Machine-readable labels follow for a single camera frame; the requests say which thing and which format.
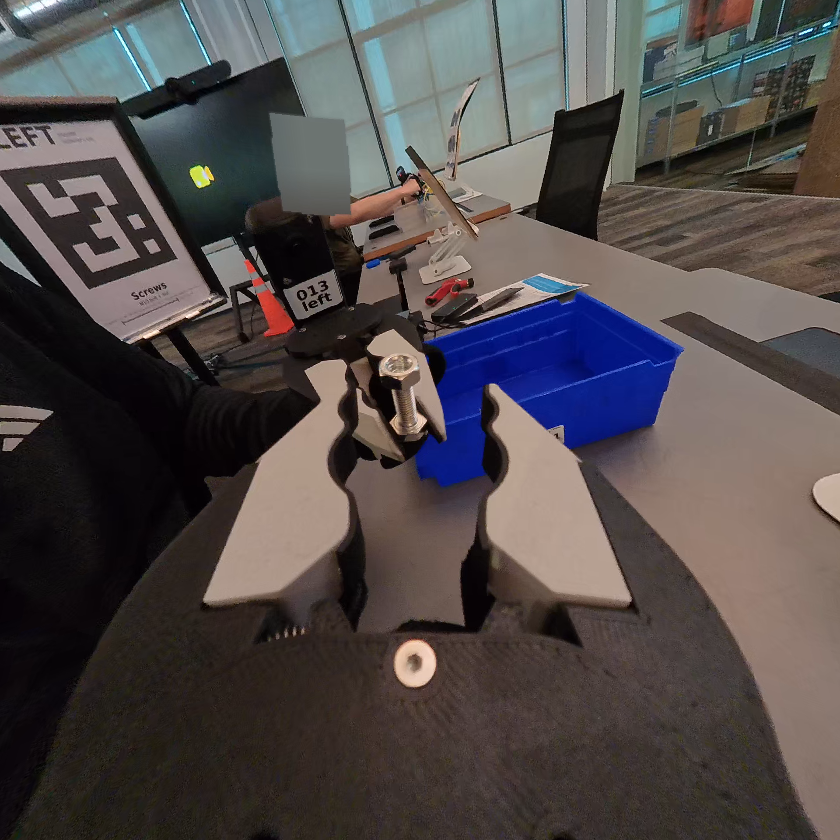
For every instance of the black webcam bar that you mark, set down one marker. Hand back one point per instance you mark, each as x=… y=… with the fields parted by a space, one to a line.
x=184 y=85

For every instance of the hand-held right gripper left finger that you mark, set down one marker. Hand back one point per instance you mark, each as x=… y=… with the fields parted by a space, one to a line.
x=282 y=525

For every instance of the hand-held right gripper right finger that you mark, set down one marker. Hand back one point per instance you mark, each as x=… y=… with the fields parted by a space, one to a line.
x=558 y=525

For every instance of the black thin sheet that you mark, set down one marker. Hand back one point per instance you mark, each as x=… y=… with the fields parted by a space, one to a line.
x=499 y=300

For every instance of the framed marker sign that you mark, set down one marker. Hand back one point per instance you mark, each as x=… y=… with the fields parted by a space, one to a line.
x=98 y=216

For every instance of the black wall monitor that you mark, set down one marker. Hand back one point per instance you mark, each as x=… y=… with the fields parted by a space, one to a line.
x=229 y=151

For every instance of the storage shelf with boxes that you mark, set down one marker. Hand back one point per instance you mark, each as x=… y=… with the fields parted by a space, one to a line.
x=735 y=85

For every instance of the steel hex nut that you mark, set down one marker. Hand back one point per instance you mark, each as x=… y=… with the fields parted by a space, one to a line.
x=387 y=377

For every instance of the wood edged table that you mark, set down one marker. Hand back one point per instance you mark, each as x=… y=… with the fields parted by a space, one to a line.
x=485 y=210

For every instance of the white blue leaflet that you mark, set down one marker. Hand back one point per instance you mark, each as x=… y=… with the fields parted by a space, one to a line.
x=558 y=285

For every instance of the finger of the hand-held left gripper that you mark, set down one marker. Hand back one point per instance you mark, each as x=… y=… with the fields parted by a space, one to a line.
x=400 y=344
x=328 y=377

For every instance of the orange traffic cone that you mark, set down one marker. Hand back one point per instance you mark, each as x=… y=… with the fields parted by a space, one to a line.
x=272 y=308

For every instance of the black office chair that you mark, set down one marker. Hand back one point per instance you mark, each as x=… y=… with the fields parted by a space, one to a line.
x=577 y=170

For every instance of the black board with wooden back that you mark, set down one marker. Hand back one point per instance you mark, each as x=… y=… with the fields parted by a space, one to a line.
x=443 y=193

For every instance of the blue storage bin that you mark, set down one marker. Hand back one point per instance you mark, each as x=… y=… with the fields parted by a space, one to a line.
x=590 y=407

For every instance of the black flat case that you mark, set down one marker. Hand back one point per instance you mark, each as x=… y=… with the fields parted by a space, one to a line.
x=456 y=307

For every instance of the person's left forearm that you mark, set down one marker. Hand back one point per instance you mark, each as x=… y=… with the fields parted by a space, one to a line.
x=249 y=426

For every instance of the printed standing banner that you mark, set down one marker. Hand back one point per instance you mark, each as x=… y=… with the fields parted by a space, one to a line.
x=463 y=124

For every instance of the steel hex bolt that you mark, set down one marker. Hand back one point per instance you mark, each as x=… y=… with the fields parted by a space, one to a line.
x=407 y=410

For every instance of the white folding stand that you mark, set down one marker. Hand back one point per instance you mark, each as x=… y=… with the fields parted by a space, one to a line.
x=446 y=266
x=828 y=499

